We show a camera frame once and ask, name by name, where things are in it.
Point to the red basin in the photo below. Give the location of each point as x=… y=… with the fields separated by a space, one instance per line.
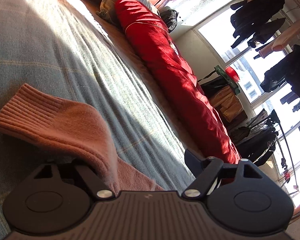
x=232 y=74

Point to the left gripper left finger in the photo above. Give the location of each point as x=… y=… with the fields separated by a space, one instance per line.
x=53 y=198

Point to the orange knit sweater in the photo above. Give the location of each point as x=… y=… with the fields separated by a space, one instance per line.
x=71 y=128

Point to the metal clothes rack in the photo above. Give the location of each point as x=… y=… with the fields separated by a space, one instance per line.
x=281 y=160

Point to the dark wooden cabinet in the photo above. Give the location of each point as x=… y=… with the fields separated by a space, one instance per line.
x=210 y=89

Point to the black hanging jacket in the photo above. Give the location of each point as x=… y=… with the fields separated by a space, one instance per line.
x=260 y=147

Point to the black backpack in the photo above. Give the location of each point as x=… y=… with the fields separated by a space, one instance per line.
x=170 y=18

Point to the orange cloth on cabinet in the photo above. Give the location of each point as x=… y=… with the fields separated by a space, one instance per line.
x=228 y=103

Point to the dark hanging clothes overhead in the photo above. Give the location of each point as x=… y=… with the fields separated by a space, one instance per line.
x=268 y=30

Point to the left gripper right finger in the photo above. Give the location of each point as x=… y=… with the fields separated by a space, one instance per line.
x=239 y=197

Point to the green box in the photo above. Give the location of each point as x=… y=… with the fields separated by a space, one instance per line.
x=229 y=80

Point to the blue plaid bed sheet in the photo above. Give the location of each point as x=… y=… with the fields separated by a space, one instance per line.
x=60 y=48

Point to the red duvet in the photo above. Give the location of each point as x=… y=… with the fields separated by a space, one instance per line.
x=148 y=36

